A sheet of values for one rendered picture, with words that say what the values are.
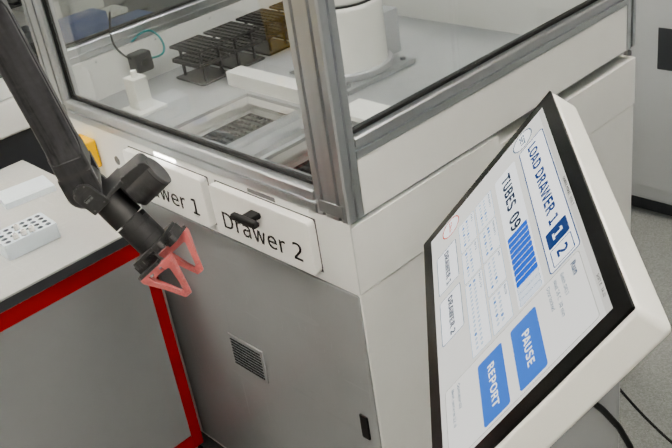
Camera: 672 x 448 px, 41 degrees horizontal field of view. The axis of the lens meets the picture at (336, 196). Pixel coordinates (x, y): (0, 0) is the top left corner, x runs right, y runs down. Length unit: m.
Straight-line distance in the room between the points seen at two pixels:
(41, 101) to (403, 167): 0.61
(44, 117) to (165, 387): 1.03
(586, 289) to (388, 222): 0.71
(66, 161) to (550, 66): 0.99
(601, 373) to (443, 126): 0.84
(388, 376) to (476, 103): 0.54
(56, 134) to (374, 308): 0.63
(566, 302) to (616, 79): 1.25
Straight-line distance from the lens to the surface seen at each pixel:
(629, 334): 0.87
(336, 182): 1.48
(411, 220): 1.63
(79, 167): 1.46
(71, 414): 2.16
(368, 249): 1.57
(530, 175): 1.19
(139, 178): 1.49
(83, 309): 2.06
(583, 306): 0.92
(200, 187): 1.81
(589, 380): 0.90
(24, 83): 1.41
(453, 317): 1.17
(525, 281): 1.05
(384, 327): 1.68
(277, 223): 1.64
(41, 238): 2.08
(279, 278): 1.76
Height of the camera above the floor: 1.70
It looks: 28 degrees down
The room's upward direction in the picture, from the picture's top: 9 degrees counter-clockwise
